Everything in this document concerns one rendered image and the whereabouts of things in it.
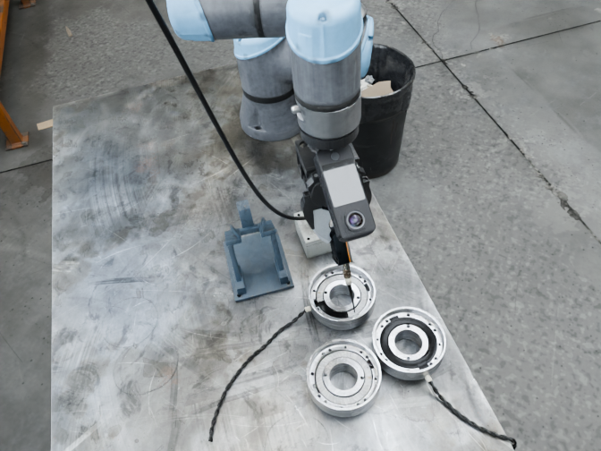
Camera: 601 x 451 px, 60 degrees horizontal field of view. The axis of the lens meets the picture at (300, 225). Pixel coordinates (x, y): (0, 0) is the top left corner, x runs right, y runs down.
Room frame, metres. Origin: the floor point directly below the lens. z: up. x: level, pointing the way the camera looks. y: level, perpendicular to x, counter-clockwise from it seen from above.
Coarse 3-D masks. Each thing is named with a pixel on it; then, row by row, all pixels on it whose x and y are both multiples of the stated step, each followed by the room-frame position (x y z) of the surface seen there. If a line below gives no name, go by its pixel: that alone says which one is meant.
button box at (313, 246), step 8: (296, 216) 0.60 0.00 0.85; (296, 224) 0.59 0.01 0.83; (304, 224) 0.58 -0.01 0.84; (304, 232) 0.56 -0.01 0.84; (312, 232) 0.56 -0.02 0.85; (304, 240) 0.54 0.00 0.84; (312, 240) 0.54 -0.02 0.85; (320, 240) 0.54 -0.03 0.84; (304, 248) 0.55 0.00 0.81; (312, 248) 0.54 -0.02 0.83; (320, 248) 0.54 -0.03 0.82; (328, 248) 0.54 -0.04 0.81; (312, 256) 0.54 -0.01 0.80
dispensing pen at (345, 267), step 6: (336, 240) 0.46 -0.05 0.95; (336, 246) 0.45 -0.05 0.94; (342, 246) 0.45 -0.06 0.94; (336, 252) 0.44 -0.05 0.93; (342, 252) 0.44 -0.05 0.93; (336, 258) 0.44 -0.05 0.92; (342, 258) 0.44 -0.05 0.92; (348, 258) 0.44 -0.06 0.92; (342, 264) 0.43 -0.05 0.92; (348, 264) 0.44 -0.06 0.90; (348, 270) 0.44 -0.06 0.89; (348, 276) 0.43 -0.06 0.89; (348, 282) 0.43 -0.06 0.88; (348, 288) 0.42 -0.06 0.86
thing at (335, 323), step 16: (320, 272) 0.48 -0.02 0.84; (336, 272) 0.48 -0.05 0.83; (352, 272) 0.48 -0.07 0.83; (336, 288) 0.45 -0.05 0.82; (352, 288) 0.45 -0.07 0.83; (368, 288) 0.45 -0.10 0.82; (368, 304) 0.41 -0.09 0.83; (320, 320) 0.40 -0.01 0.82; (336, 320) 0.39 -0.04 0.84; (352, 320) 0.38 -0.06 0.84
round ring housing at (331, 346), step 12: (324, 348) 0.35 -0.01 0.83; (336, 348) 0.35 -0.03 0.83; (348, 348) 0.34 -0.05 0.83; (360, 348) 0.34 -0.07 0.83; (312, 360) 0.33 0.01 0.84; (336, 360) 0.33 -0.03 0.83; (348, 360) 0.33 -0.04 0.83; (372, 360) 0.32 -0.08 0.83; (312, 372) 0.32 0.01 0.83; (324, 372) 0.31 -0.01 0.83; (336, 372) 0.32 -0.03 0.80; (360, 372) 0.31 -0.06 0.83; (372, 372) 0.30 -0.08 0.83; (312, 384) 0.30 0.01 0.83; (324, 384) 0.30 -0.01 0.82; (360, 384) 0.29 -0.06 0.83; (372, 384) 0.29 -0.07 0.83; (312, 396) 0.28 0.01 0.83; (348, 396) 0.28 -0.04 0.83; (372, 396) 0.27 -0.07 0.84; (324, 408) 0.26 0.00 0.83; (336, 408) 0.26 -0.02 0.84; (348, 408) 0.25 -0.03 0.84; (360, 408) 0.25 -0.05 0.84
